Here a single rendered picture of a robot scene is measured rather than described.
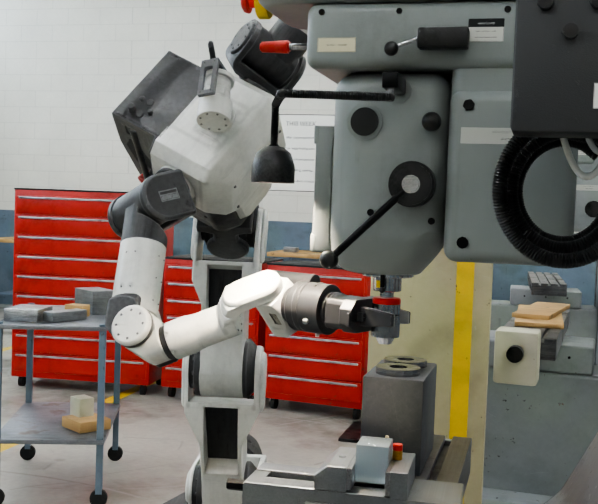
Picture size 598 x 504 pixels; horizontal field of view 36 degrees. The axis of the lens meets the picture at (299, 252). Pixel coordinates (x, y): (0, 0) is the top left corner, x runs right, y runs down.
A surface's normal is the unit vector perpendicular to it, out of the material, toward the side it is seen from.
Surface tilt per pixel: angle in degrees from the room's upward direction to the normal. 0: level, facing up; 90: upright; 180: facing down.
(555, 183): 90
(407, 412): 90
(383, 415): 90
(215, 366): 81
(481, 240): 90
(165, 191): 70
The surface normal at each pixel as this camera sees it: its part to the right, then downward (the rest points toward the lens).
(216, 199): 0.20, 0.81
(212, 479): -0.06, 0.50
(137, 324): -0.32, -0.40
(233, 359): -0.04, -0.11
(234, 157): 0.57, 0.00
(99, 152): -0.25, 0.04
